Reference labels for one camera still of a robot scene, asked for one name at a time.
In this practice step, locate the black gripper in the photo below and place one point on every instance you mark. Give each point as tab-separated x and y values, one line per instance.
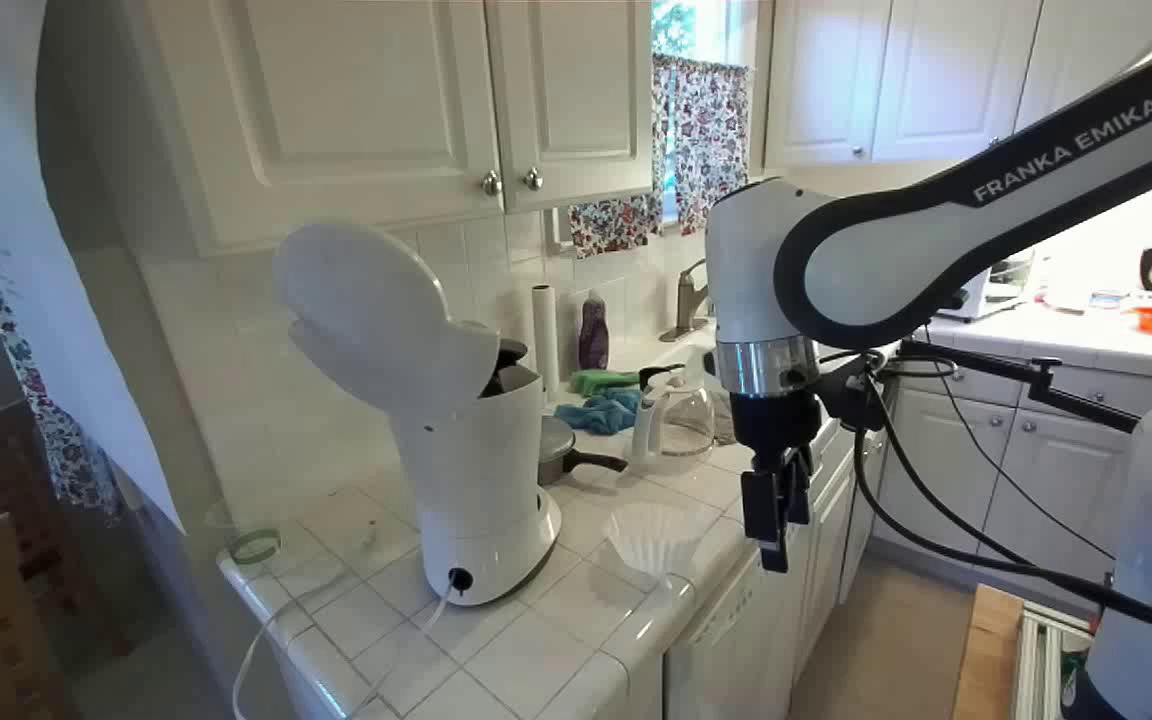
777	435

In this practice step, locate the white coffee maker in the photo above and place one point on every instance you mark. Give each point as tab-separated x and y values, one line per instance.
470	495

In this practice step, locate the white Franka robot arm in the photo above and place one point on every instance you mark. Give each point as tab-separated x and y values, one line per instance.
749	253

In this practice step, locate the white base cabinet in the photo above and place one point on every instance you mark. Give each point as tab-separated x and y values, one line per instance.
738	642
1057	481

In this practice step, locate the blue cloth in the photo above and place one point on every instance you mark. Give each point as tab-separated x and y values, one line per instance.
596	413

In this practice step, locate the green cloth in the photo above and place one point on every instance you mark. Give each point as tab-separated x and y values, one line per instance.
603	382

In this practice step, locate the brushed metal faucet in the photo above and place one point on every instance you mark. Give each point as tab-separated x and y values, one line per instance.
688	301

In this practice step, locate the purple soap bottle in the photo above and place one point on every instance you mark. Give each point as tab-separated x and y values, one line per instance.
592	341

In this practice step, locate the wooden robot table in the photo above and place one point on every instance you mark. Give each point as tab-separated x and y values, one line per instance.
991	652

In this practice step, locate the white paper towel roll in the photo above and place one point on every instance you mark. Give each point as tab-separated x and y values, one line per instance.
545	333

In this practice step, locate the white box appliance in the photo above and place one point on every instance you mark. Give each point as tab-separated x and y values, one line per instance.
963	301

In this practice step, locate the floral window curtain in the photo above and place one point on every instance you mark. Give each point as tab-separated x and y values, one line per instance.
696	147

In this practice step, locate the silver cabinet knob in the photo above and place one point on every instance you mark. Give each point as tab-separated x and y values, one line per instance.
533	177
492	180

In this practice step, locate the narrow white cabinet door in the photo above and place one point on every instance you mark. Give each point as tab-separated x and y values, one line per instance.
569	92

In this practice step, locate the window pane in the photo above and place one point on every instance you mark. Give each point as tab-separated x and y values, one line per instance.
696	25

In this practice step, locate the wide white cabinet door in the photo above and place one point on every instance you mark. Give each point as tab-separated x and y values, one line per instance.
339	104

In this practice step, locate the white cloth floral edge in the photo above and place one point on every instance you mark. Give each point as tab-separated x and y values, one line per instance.
18	202

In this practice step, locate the aluminium rail frame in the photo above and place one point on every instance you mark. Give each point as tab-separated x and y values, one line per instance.
1051	667

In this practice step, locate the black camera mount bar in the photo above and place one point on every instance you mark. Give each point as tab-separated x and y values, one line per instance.
1068	392

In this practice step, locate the white wall cabinet door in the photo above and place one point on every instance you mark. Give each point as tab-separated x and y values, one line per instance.
948	65
823	80

